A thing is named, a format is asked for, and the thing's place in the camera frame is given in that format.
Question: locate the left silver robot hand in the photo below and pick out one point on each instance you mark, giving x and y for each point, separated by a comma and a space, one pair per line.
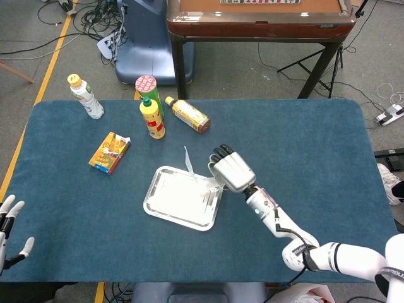
2, 233

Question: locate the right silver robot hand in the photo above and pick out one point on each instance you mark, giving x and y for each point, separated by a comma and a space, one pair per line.
235, 173

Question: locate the white paper sheet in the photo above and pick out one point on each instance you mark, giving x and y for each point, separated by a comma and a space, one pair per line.
205, 183

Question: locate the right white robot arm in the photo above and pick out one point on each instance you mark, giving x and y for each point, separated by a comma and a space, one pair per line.
347, 259

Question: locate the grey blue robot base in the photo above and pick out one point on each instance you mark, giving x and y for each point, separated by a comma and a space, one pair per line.
189, 293

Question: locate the silver metal tray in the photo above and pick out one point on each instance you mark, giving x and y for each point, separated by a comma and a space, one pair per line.
172, 199

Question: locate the blue table cloth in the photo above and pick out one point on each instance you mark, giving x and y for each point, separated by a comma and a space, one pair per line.
300, 142

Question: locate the brown tea bottle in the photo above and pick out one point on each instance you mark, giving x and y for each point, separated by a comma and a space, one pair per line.
189, 115

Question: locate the yellow bottle green cap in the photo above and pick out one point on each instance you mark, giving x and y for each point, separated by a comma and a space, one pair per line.
152, 118

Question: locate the black tripod stand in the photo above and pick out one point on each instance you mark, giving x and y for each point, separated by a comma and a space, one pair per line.
320, 82

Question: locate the green can pink lid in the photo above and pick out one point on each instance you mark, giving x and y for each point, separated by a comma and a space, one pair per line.
146, 84

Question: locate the orange snack box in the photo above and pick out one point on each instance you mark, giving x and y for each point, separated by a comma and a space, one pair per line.
109, 154

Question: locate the white plastic bag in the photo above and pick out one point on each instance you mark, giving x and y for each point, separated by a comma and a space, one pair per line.
303, 295

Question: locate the white sneaker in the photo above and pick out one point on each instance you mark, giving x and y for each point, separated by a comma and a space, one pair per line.
388, 183

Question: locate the brown mahjong table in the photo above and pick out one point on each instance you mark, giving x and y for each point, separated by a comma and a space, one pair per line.
262, 22

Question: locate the black floor box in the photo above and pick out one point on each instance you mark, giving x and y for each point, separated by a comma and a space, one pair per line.
391, 158

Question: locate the blue machine base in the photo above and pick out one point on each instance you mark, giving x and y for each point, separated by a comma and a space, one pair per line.
148, 41

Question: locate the white bottle yellow cap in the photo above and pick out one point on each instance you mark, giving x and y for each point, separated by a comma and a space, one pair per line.
86, 98

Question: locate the wooden stick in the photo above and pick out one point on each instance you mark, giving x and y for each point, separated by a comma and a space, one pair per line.
15, 72

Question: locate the white grey power strip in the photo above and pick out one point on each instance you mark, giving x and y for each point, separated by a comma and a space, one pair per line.
389, 115

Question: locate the row of mahjong tiles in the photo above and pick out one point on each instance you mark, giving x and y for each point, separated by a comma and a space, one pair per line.
259, 1

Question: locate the white power strip with plugs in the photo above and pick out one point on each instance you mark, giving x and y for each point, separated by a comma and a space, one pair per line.
107, 45

